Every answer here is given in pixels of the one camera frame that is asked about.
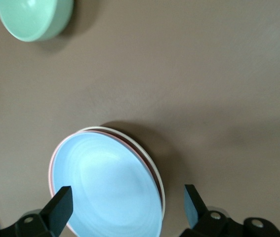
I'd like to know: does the mint green bowl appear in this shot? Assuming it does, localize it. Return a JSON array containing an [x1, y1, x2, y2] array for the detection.
[[0, 0, 75, 42]]

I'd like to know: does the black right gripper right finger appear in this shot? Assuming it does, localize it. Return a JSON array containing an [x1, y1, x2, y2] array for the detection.
[[178, 184, 280, 237]]

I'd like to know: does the light blue plate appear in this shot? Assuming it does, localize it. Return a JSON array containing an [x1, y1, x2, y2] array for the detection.
[[51, 132, 163, 237]]

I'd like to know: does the beige plate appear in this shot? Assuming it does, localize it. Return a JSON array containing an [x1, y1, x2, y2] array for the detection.
[[79, 126, 166, 222]]

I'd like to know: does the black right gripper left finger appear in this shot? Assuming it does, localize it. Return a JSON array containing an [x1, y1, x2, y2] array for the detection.
[[0, 186, 74, 237]]

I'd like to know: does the pink plate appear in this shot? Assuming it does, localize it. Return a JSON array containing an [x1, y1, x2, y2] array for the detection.
[[48, 130, 163, 237]]

